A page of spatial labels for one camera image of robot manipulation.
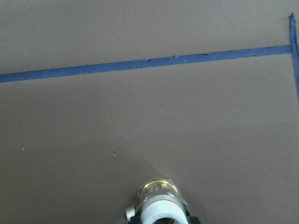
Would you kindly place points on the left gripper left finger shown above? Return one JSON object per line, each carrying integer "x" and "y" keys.
{"x": 136, "y": 219}

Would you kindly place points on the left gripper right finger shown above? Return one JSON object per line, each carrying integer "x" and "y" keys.
{"x": 192, "y": 219}

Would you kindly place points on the white brass PPR valve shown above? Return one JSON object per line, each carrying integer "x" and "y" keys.
{"x": 159, "y": 201}

